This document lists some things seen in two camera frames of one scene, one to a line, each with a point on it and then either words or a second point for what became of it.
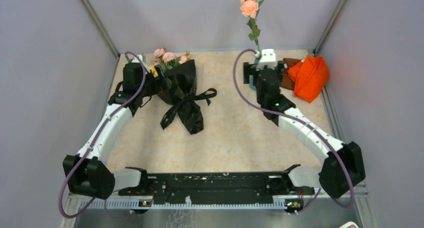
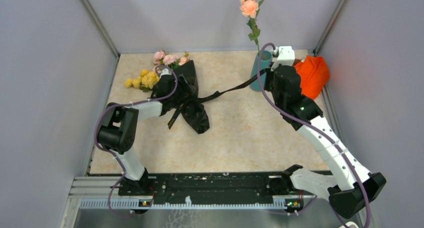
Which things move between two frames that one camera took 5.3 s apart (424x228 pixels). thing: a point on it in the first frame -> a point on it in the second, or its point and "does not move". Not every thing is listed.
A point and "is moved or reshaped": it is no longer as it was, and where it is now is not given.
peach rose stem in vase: (249, 6) does not move
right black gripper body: (250, 69) -> (269, 86)
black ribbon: (204, 95) is moved or reshaped
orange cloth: (310, 76) does not move
